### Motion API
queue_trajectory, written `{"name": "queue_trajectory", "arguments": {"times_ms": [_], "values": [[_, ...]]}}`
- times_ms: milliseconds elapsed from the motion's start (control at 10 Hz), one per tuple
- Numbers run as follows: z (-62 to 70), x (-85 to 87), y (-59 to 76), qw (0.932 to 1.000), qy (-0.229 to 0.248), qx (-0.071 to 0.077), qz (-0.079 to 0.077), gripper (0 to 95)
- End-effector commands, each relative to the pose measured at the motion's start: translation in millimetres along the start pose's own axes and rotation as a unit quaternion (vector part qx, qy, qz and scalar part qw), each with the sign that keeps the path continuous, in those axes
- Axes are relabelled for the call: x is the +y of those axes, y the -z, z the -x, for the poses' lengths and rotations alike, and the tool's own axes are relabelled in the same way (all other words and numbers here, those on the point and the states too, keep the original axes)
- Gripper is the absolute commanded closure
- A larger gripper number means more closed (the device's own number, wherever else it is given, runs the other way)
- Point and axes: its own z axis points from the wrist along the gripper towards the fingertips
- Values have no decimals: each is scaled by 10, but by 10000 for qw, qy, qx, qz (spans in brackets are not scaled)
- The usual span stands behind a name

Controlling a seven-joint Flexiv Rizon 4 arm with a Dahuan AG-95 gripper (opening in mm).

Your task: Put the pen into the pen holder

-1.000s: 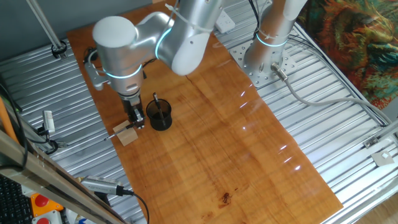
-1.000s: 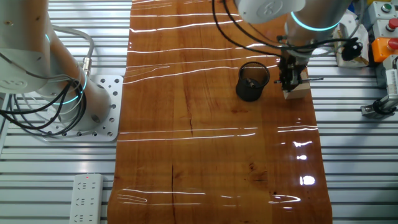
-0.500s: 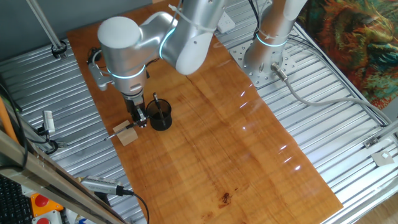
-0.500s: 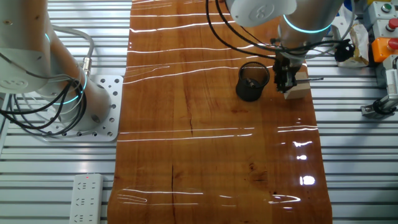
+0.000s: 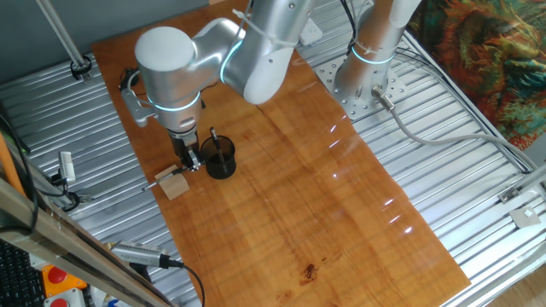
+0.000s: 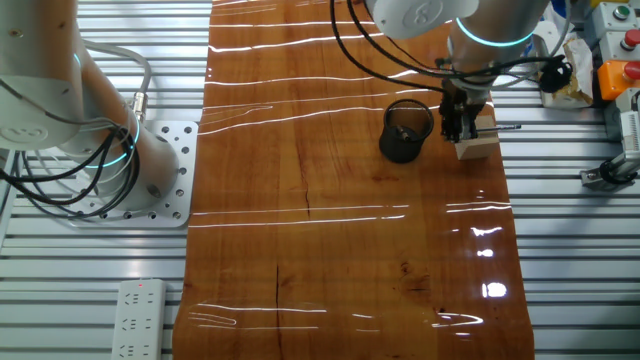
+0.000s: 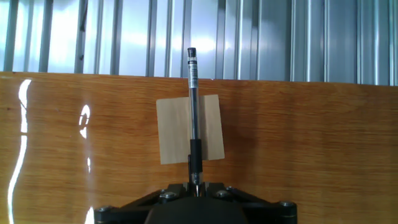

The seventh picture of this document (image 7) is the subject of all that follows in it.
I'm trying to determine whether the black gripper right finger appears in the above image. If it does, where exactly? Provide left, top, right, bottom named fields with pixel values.
left=198, top=182, right=298, bottom=224

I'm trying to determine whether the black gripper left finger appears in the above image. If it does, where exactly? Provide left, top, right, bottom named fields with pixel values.
left=94, top=182, right=197, bottom=224

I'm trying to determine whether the clear black gel pen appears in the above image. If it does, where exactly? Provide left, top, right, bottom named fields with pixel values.
left=186, top=47, right=205, bottom=197

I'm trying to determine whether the wood grain table mat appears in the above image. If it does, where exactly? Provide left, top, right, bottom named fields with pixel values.
left=0, top=71, right=398, bottom=224

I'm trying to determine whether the light wooden block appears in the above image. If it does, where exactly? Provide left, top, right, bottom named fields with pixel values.
left=155, top=94, right=226, bottom=166

